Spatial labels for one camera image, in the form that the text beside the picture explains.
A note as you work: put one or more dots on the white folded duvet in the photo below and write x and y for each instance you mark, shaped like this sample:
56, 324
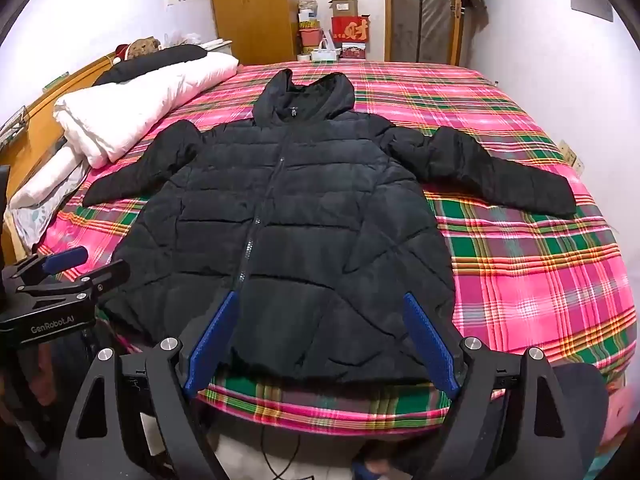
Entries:
103, 122

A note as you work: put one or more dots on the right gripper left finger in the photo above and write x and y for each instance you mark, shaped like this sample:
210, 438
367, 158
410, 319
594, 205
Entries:
205, 343

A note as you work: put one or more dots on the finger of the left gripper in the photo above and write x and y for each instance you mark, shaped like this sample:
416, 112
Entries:
63, 261

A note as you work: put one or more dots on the brown cardboard box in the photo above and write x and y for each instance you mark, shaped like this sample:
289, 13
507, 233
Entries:
344, 8

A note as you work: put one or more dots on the pink plastic bin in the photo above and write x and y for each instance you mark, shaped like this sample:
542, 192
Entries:
310, 37

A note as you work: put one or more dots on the black pillow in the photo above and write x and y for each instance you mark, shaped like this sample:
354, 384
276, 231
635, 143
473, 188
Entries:
126, 70

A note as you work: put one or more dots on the wooden headboard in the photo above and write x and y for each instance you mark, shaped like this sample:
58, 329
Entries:
28, 150

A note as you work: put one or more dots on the red gift box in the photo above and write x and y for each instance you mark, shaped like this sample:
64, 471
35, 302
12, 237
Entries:
350, 29

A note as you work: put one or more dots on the wooden door frame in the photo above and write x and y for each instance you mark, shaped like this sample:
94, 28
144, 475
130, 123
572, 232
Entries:
423, 31

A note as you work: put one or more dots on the white nightstand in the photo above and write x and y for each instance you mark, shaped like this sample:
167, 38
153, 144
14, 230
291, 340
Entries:
218, 45

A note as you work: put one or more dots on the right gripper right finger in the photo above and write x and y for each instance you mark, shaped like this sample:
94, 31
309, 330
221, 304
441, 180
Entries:
438, 343

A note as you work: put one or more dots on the black puffer jacket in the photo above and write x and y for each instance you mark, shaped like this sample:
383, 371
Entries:
313, 216

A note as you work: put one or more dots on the teddy bear with santa hat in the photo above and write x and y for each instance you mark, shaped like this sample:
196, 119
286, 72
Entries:
139, 47

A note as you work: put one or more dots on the white shopping bag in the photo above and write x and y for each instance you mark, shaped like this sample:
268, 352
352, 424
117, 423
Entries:
325, 51

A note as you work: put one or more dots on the wooden wardrobe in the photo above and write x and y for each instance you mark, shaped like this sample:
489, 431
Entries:
261, 31

